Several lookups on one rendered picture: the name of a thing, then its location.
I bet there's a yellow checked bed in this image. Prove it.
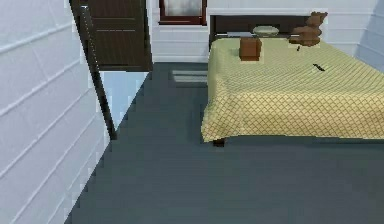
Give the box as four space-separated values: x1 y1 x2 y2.
200 14 384 148

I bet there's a grey flat laptop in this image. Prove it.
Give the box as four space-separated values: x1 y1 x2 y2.
226 31 257 38

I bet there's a dark brown room door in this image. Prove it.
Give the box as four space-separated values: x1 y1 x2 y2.
69 0 154 141

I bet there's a brown box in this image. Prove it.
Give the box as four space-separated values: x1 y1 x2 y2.
238 37 263 62

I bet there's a pale green pillow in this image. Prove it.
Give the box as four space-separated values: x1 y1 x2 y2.
252 25 280 38

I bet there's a brown teddy bear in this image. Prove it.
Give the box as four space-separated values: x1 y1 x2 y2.
288 11 329 48

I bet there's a red framed window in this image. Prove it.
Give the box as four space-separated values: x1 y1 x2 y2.
158 0 208 26

